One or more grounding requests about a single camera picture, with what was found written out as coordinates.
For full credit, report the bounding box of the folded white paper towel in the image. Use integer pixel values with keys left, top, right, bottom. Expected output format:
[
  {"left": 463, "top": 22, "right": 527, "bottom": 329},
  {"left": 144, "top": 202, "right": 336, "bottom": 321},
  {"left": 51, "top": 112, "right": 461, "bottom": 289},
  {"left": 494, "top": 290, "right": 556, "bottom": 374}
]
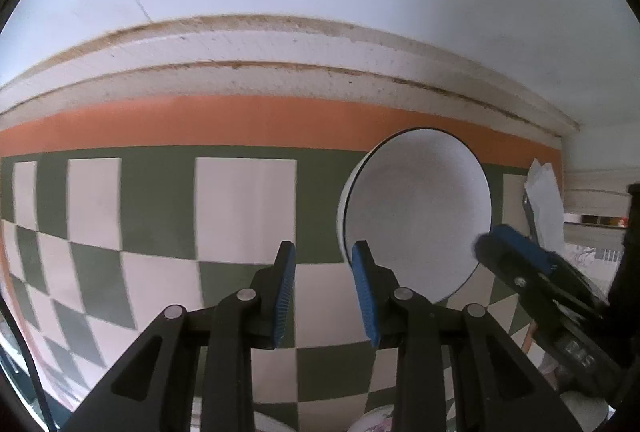
[{"left": 524, "top": 158, "right": 569, "bottom": 253}]

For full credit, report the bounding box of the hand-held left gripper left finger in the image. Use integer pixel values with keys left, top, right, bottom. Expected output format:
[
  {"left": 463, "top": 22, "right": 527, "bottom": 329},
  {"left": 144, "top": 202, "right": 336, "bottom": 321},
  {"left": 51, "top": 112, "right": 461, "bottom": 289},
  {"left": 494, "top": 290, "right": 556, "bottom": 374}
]
[{"left": 65, "top": 240, "right": 297, "bottom": 432}]

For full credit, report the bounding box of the green white checkered tablecloth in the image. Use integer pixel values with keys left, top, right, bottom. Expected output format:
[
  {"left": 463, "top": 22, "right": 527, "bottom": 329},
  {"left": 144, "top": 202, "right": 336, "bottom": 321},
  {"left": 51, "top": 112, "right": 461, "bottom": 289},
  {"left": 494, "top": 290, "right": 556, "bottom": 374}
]
[{"left": 0, "top": 94, "right": 564, "bottom": 432}]

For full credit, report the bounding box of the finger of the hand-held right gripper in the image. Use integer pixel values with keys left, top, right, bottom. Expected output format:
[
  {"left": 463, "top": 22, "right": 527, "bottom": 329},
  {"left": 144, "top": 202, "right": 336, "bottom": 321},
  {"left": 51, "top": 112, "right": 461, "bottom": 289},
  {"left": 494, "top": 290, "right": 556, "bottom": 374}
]
[{"left": 472, "top": 225, "right": 609, "bottom": 309}]

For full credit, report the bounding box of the white plate with pink flowers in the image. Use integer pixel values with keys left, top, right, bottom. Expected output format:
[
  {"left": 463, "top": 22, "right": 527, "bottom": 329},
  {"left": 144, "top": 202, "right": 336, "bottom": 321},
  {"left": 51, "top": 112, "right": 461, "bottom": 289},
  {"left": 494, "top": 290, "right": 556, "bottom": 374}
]
[{"left": 347, "top": 404, "right": 397, "bottom": 432}]

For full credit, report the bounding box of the white bowl with black rim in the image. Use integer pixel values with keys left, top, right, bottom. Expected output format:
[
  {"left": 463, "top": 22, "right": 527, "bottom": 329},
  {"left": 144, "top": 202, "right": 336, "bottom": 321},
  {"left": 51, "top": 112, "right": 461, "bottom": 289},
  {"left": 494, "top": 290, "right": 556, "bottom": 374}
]
[{"left": 337, "top": 128, "right": 493, "bottom": 305}]

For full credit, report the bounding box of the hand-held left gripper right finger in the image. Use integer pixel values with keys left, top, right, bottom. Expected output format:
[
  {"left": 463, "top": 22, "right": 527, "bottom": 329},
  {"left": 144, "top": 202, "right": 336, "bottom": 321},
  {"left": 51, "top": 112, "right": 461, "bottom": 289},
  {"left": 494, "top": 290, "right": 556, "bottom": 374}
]
[{"left": 351, "top": 240, "right": 583, "bottom": 432}]

